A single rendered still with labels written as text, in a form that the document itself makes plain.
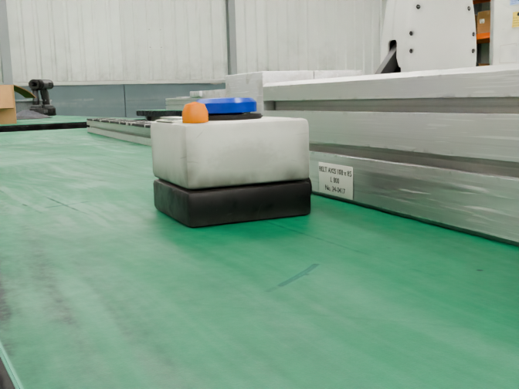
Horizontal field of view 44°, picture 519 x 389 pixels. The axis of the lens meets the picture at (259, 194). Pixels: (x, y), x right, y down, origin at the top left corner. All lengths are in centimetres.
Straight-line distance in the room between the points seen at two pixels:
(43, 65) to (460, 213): 1147
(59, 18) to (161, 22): 188
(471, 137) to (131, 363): 21
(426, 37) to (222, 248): 45
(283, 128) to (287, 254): 11
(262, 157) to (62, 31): 1151
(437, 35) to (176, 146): 41
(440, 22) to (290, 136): 37
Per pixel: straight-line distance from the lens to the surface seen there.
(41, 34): 1178
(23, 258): 33
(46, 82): 410
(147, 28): 1237
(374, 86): 41
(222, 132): 37
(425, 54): 72
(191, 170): 37
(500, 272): 28
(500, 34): 411
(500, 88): 32
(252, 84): 57
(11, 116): 270
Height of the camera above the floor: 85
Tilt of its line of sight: 9 degrees down
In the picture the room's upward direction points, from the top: 2 degrees counter-clockwise
